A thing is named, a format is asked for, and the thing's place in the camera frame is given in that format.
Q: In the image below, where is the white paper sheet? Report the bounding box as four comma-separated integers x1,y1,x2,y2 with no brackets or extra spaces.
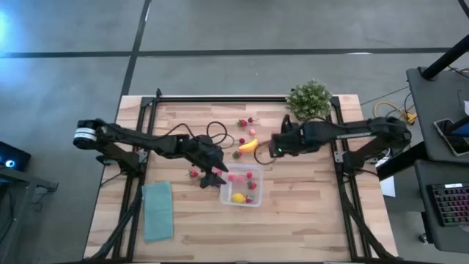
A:
379,156,397,199

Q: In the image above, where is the black desk support bar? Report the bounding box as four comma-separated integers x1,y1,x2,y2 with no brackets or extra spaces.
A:
376,141,428,181

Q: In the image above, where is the black aluminium extrusion frame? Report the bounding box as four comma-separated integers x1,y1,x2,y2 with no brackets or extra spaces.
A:
86,87,400,264

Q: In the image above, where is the teal folded cloth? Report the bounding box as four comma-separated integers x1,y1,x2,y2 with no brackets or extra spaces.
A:
141,180,174,243

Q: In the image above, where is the black smartphone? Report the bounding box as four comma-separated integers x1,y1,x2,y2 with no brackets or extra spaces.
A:
434,117,469,157

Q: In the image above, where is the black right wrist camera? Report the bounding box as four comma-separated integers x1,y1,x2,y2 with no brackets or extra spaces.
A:
270,142,290,159

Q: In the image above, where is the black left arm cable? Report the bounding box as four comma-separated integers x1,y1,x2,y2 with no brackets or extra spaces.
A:
152,120,236,147

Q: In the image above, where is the yellow power cable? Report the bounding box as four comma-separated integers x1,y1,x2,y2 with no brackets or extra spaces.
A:
373,100,418,125

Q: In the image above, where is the grey side desk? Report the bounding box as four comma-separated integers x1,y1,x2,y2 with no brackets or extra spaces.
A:
413,159,469,254
405,67,469,164

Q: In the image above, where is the backlit black keyboard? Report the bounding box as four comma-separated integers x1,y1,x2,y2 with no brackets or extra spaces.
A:
426,182,469,227

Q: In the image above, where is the thin black floor cable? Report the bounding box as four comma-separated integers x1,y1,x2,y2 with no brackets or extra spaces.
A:
361,84,410,106

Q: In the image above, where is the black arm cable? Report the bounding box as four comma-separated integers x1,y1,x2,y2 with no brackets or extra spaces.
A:
152,120,236,147
253,114,294,166

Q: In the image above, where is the black box with blue light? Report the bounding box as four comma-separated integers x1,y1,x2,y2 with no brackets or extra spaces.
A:
0,141,32,172

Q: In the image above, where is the yellow toy banana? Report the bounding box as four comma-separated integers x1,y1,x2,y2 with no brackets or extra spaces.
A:
238,138,259,154

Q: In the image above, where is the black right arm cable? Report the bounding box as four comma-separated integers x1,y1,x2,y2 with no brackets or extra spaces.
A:
253,114,294,166

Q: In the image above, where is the black round pole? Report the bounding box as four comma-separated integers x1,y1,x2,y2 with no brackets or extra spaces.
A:
420,33,469,81

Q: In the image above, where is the clear plastic tupperware container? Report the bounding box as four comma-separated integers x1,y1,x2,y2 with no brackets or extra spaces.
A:
218,163,265,208

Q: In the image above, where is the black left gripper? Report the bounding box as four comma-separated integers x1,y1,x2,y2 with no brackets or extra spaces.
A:
177,134,230,189

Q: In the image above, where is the potted green plant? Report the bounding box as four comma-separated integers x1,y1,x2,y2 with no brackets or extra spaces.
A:
285,78,333,122

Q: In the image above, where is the dark metal stand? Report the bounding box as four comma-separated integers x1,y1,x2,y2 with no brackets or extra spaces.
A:
0,166,59,264

